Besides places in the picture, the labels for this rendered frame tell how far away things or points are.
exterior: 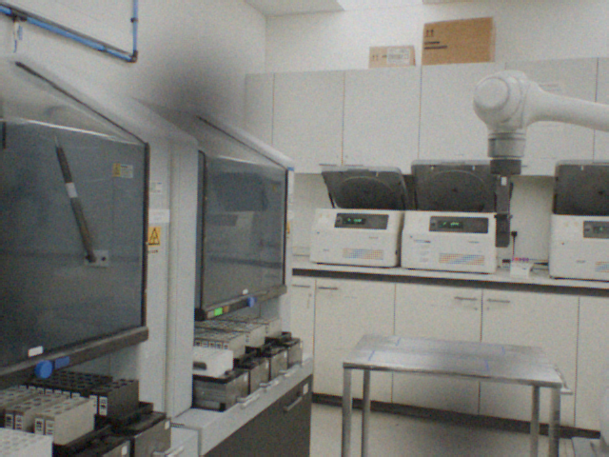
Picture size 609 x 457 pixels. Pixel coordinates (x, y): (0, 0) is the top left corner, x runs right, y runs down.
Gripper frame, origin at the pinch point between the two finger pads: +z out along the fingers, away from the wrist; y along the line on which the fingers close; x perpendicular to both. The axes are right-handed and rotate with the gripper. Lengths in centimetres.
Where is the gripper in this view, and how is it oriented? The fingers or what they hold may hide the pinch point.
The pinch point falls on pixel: (502, 241)
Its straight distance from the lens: 164.1
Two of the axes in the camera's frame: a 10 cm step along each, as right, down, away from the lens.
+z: -0.3, 10.0, 0.3
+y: 3.3, -0.2, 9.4
